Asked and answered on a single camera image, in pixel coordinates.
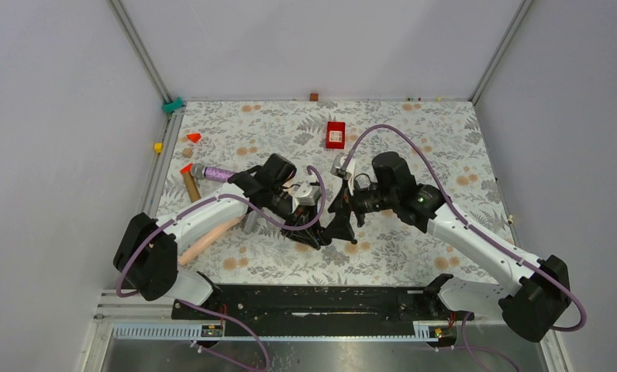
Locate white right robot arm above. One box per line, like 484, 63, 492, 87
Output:
326, 152, 572, 343

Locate silver microphone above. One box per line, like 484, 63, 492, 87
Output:
243, 212, 259, 234

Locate pink microphone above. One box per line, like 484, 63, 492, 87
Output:
178, 217, 242, 266

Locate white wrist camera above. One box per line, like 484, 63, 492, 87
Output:
330, 153, 356, 181
292, 183, 322, 208

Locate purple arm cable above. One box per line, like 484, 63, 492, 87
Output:
340, 124, 588, 370
115, 164, 327, 372

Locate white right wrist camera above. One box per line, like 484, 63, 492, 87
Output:
330, 153, 356, 181

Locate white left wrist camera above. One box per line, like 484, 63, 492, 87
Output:
292, 183, 322, 208

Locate teal block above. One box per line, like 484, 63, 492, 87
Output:
161, 97, 184, 114

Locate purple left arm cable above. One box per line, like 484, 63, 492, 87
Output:
115, 164, 327, 372

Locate aluminium corner rail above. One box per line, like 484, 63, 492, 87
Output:
469, 0, 535, 106
107, 1, 171, 213

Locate red wedge block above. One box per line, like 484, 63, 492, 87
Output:
186, 133, 202, 143

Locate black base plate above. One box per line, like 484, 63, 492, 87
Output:
171, 275, 466, 329

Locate gold brown microphone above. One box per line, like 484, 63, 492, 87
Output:
181, 171, 201, 203

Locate purple glitter microphone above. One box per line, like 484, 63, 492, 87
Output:
190, 163, 236, 183

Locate aluminium corner rail right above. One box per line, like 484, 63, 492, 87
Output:
469, 0, 535, 106

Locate floral table mat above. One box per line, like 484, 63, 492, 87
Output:
156, 101, 512, 286

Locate red box with label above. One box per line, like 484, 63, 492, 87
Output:
325, 121, 346, 150

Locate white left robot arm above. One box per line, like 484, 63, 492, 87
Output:
113, 154, 323, 319

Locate red block near microphones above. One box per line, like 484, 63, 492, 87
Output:
180, 164, 193, 174

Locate small coloured beads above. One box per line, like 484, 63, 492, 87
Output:
405, 96, 443, 102

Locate black earbud charging case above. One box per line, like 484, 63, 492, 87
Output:
316, 234, 333, 246

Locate aluminium corner rail left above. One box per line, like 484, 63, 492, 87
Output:
107, 1, 171, 213

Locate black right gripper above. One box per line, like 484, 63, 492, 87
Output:
322, 177, 398, 242

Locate white slotted cable duct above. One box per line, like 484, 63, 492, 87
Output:
112, 318, 438, 342

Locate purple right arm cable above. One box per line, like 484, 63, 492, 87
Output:
340, 124, 588, 370

